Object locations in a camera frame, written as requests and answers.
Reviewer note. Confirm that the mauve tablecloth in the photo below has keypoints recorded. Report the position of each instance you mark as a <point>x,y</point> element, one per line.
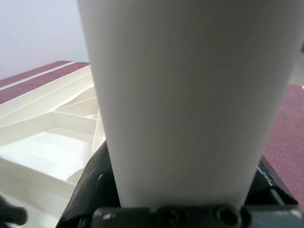
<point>289,130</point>

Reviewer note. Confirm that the white plastic table leg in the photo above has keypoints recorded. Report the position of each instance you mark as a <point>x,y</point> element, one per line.
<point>190,95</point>

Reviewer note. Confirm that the white plastic children table top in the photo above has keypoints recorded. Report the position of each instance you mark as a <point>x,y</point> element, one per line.
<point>47,147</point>

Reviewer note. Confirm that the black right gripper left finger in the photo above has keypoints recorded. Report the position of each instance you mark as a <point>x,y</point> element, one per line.
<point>95,185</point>

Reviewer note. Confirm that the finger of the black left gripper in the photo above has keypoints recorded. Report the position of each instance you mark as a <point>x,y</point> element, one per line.
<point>10,211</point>

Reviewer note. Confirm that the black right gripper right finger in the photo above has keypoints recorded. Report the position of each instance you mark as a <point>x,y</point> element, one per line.
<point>270,187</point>

